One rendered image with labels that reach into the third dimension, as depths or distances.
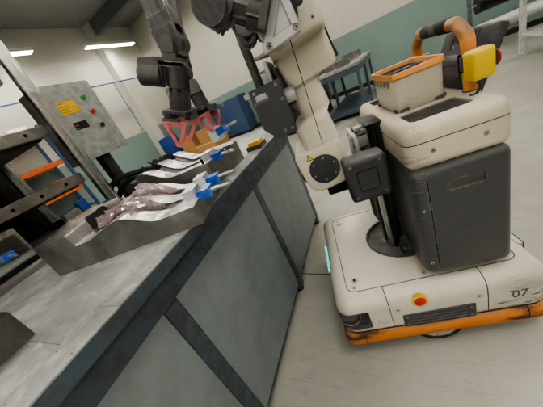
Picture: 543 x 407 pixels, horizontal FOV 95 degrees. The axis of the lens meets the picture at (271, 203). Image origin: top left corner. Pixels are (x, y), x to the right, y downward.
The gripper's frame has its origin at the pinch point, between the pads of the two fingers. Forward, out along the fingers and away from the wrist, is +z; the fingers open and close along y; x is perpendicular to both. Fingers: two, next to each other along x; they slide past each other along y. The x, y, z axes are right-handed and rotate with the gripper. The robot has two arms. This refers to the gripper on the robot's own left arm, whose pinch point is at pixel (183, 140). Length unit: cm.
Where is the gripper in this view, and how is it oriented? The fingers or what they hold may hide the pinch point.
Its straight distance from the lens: 81.0
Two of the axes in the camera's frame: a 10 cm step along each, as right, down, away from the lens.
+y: -0.8, 4.7, -8.8
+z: -0.7, 8.8, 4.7
